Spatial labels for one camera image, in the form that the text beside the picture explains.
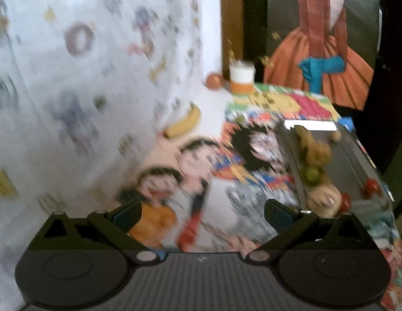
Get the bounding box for green grape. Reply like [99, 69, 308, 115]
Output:
[305, 167, 321, 184]

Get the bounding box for pale round fruit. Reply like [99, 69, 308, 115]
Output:
[307, 184, 342, 218]

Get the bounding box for grey metal tray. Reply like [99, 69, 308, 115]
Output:
[277, 119, 394, 225]

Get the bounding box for cartoon boys drawing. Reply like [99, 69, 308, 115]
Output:
[118, 138, 221, 252]

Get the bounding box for brown wooden door frame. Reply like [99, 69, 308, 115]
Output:
[221, 0, 244, 79]

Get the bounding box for anime characters drawing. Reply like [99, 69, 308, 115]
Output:
[195, 110, 300, 255]

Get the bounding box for red cherry tomato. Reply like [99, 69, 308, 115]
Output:
[363, 178, 380, 197]

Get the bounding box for white orange jar vase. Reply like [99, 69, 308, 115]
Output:
[229, 60, 255, 95]

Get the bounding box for small brown round fruit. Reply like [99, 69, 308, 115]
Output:
[330, 130, 342, 143]

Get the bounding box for yellow banana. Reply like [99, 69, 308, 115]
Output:
[162, 103, 201, 139]
[295, 125, 318, 164]

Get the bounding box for woman orange dress painting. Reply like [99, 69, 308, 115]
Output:
[264, 0, 381, 110]

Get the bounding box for red apple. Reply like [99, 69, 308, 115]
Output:
[205, 73, 224, 90]

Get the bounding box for white printed cartoon cloth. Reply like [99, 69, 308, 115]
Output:
[0, 0, 201, 310]

